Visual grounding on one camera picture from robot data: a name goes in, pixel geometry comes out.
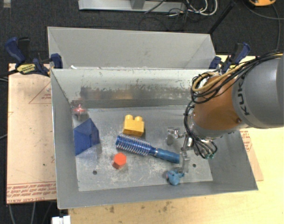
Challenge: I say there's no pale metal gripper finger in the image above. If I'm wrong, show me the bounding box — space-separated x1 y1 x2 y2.
165 127 182 146
180 151 191 174

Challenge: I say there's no blue toy animal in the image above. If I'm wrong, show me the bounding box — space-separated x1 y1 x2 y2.
166 169 186 186

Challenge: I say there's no blue round hairbrush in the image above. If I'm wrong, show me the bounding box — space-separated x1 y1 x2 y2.
115 134 181 164

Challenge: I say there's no yellow toy building brick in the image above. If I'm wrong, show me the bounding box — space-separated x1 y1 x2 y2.
122 114 145 137

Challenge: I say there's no grey metal bin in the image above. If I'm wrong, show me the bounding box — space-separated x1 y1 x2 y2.
47 26 259 210

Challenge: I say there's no orange hexagonal block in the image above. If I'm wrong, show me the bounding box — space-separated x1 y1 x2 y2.
111 152 127 170

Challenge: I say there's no blue triangular prism block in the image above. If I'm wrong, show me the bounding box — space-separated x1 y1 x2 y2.
73 118 101 156

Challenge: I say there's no pink spinning top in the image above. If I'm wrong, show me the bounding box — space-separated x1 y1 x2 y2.
73 104 88 121

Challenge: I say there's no brown cardboard board red print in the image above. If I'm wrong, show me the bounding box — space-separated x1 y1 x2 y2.
6 63 264 205

